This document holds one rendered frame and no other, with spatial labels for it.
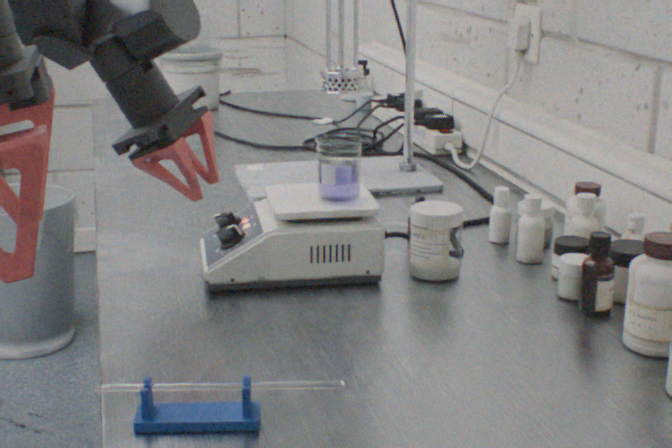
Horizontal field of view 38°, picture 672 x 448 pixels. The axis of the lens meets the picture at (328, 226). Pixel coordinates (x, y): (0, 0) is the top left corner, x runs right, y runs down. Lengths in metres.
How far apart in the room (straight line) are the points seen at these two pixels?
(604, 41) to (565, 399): 0.64
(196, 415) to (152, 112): 0.35
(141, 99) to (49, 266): 1.73
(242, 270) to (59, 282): 1.72
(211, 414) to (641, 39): 0.75
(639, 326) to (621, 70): 0.47
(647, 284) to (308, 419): 0.34
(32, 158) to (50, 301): 2.29
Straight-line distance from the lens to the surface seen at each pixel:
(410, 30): 1.52
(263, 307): 1.03
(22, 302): 2.73
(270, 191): 1.13
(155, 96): 1.01
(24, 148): 0.46
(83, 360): 2.75
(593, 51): 1.41
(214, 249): 1.10
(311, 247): 1.06
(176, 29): 0.96
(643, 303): 0.94
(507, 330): 0.99
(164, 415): 0.80
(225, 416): 0.80
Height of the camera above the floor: 1.14
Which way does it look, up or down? 17 degrees down
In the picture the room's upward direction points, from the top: straight up
